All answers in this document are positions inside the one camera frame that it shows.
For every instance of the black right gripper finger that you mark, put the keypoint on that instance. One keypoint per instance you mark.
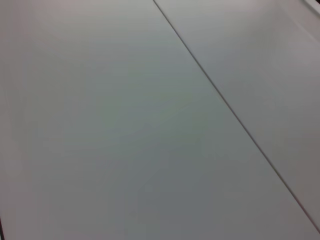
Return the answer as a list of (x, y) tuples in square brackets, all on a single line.
[(1, 231)]

